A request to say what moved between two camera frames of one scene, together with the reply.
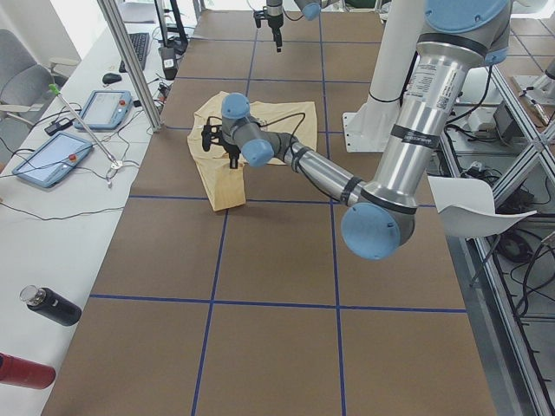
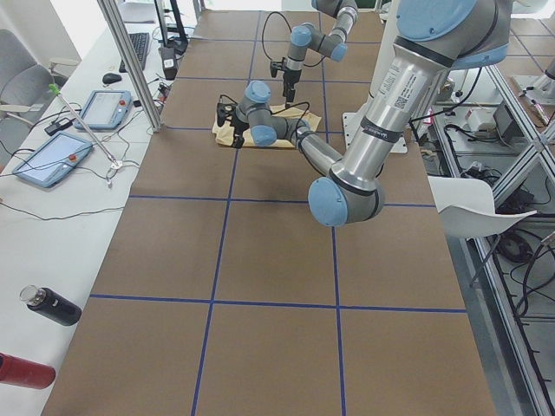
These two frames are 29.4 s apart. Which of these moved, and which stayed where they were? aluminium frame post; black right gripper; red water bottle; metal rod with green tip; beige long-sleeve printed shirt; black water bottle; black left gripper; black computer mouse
Moved: beige long-sleeve printed shirt; black left gripper; black right gripper
Stayed: black water bottle; black computer mouse; red water bottle; metal rod with green tip; aluminium frame post
